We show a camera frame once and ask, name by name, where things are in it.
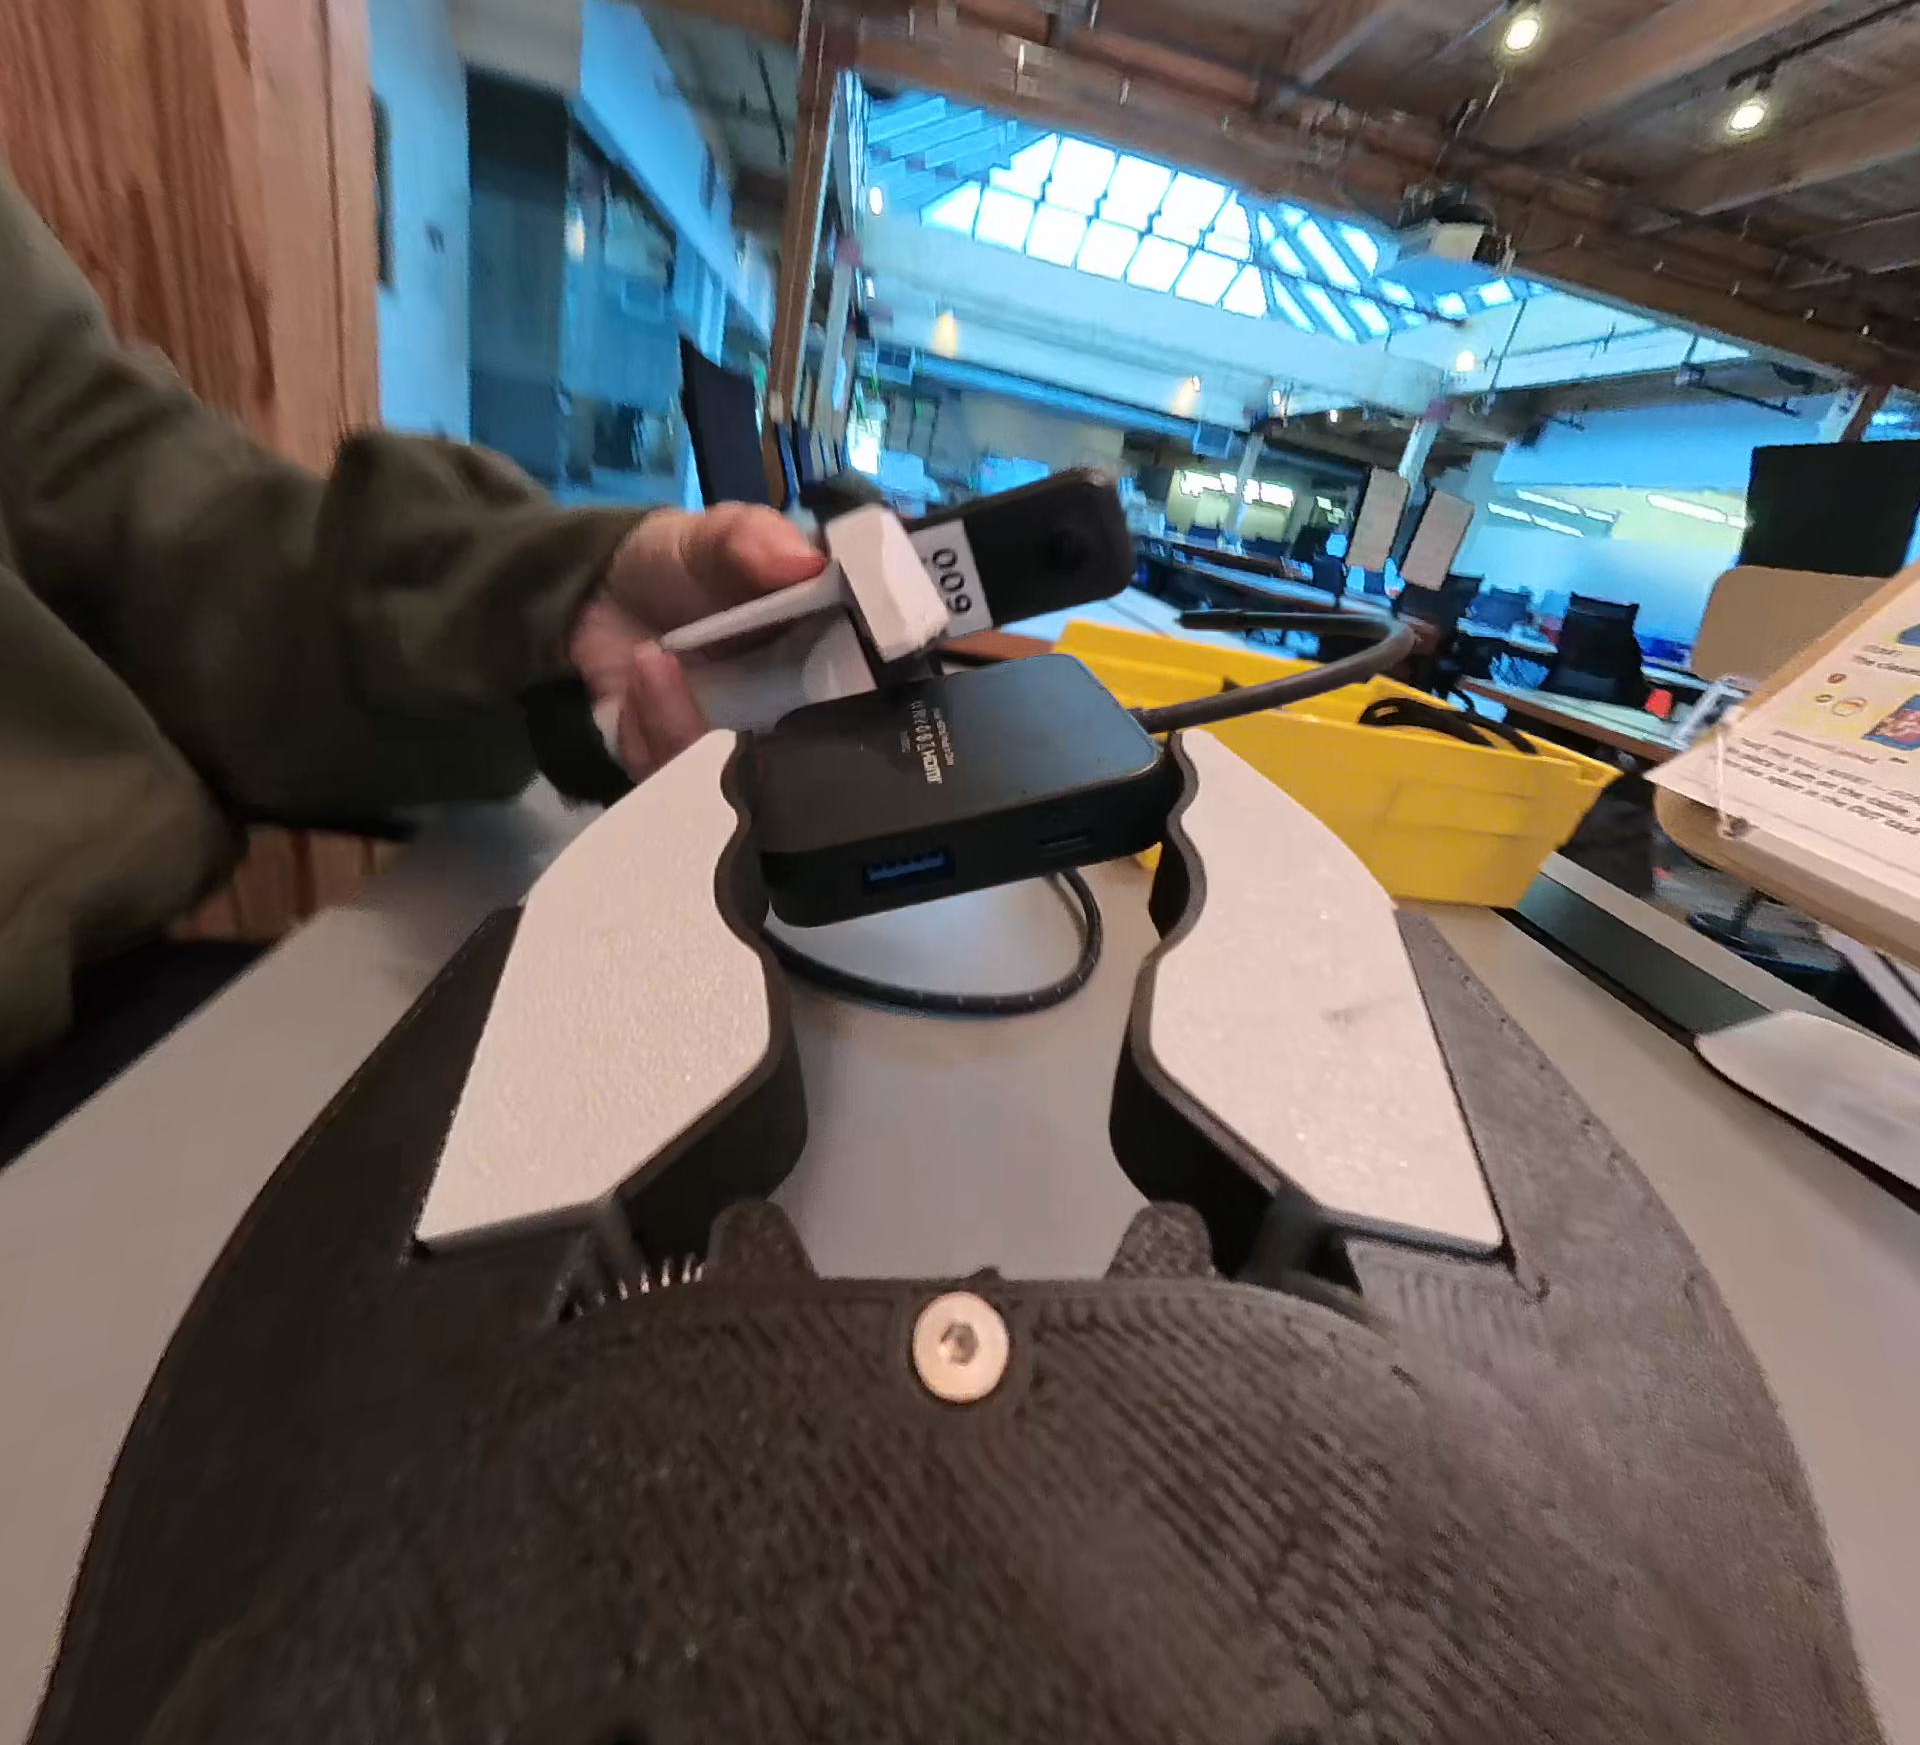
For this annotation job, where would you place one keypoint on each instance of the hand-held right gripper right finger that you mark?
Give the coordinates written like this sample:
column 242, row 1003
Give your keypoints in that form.
column 1305, row 1012

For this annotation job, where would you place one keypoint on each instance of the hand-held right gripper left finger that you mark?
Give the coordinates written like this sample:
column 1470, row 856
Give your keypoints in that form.
column 614, row 995

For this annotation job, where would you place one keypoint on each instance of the black usb hub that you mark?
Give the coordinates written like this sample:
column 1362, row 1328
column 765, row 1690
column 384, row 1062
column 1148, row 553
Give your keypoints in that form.
column 961, row 786

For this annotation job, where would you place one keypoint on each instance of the person's left forearm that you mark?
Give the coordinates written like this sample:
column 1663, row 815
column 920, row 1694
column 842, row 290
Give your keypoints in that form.
column 300, row 622

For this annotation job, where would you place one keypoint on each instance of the grey desk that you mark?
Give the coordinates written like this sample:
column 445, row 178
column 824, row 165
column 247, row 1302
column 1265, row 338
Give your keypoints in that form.
column 961, row 1101

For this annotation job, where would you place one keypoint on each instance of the person's left hand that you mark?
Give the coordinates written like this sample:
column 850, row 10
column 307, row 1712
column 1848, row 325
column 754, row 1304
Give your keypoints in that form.
column 698, row 562

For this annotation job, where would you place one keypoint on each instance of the yellow plastic bin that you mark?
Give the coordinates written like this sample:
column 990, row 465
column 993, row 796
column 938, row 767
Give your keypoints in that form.
column 1350, row 786

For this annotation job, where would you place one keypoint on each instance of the white paddle-shaped board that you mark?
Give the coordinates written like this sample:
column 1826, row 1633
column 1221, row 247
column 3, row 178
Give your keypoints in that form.
column 1831, row 1094

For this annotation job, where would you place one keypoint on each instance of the brown cardboard sheet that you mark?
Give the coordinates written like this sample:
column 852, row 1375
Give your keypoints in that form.
column 1762, row 628

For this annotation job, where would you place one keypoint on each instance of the ceiling spot lamp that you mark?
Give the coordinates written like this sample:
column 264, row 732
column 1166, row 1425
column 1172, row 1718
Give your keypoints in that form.
column 1521, row 29
column 1747, row 112

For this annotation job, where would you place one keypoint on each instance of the black monitor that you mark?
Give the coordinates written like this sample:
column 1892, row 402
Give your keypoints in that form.
column 1831, row 509

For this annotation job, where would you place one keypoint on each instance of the wooden pillar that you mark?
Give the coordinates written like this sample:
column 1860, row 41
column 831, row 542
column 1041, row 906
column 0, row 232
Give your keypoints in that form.
column 165, row 81

